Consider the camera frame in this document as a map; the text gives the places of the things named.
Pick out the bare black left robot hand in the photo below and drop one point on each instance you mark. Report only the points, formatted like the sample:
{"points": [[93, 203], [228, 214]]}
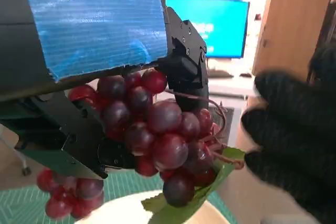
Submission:
{"points": [[92, 24]]}

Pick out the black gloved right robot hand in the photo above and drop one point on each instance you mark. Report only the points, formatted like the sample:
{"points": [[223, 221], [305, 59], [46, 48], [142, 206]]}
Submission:
{"points": [[299, 134]]}

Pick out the red toy grape bunch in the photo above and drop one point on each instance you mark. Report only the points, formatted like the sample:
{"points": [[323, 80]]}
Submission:
{"points": [[165, 129]]}

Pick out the white plate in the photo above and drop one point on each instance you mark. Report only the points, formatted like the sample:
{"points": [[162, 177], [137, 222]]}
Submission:
{"points": [[123, 211]]}

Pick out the white desk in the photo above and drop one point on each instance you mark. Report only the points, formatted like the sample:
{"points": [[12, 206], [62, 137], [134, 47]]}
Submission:
{"points": [[231, 86]]}

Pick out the black keyboard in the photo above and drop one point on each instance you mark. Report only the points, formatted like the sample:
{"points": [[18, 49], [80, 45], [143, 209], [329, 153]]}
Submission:
{"points": [[220, 74]]}

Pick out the wooden cabinet panel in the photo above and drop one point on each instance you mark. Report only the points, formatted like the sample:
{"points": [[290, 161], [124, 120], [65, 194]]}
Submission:
{"points": [[291, 24]]}

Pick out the computer monitor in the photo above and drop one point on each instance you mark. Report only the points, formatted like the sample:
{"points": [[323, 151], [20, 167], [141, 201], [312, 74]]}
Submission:
{"points": [[225, 27]]}

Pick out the green cutting mat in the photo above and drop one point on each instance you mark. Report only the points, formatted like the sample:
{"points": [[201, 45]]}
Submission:
{"points": [[21, 205]]}

